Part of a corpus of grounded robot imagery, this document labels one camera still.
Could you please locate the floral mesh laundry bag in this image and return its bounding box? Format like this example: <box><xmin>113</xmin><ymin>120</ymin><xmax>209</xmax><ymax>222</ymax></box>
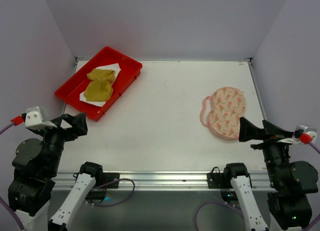
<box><xmin>199</xmin><ymin>87</ymin><xmax>246</xmax><ymax>141</ymax></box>

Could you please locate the yellow bra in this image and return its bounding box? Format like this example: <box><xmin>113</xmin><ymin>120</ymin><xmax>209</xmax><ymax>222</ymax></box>
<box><xmin>83</xmin><ymin>68</ymin><xmax>116</xmax><ymax>102</ymax></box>

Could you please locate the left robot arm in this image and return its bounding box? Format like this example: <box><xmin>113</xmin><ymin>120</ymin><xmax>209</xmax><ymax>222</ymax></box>
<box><xmin>0</xmin><ymin>110</ymin><xmax>103</xmax><ymax>231</ymax></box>

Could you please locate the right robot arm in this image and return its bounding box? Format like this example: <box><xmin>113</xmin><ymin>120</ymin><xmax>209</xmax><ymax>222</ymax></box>
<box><xmin>223</xmin><ymin>117</ymin><xmax>320</xmax><ymax>231</ymax></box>

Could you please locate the red plastic tray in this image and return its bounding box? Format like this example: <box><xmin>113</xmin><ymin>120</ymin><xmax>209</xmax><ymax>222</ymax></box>
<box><xmin>55</xmin><ymin>46</ymin><xmax>143</xmax><ymax>122</ymax></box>

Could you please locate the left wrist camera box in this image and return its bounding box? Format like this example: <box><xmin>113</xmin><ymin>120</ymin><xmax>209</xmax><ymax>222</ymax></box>
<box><xmin>10</xmin><ymin>106</ymin><xmax>58</xmax><ymax>130</ymax></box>

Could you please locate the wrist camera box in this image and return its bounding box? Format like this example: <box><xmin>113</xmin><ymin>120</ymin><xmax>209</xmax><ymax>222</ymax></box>
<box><xmin>278</xmin><ymin>124</ymin><xmax>318</xmax><ymax>145</ymax></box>
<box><xmin>10</xmin><ymin>106</ymin><xmax>58</xmax><ymax>130</ymax></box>

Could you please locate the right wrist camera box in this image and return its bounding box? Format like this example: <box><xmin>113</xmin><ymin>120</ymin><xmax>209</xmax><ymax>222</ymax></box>
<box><xmin>278</xmin><ymin>124</ymin><xmax>318</xmax><ymax>145</ymax></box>

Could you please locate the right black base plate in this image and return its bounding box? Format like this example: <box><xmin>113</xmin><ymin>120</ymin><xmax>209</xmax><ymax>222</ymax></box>
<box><xmin>206</xmin><ymin>166</ymin><xmax>232</xmax><ymax>189</ymax></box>

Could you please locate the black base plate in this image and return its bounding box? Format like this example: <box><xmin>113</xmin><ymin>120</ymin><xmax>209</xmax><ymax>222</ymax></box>
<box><xmin>206</xmin><ymin>166</ymin><xmax>232</xmax><ymax>189</ymax></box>
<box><xmin>102</xmin><ymin>172</ymin><xmax>120</xmax><ymax>189</ymax></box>

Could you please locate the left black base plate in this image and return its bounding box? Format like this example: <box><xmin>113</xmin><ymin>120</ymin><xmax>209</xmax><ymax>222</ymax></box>
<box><xmin>102</xmin><ymin>172</ymin><xmax>120</xmax><ymax>189</ymax></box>

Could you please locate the aluminium front rail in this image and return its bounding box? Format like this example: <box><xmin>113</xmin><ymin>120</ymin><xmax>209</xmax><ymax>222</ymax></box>
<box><xmin>53</xmin><ymin>171</ymin><xmax>272</xmax><ymax>191</ymax></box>

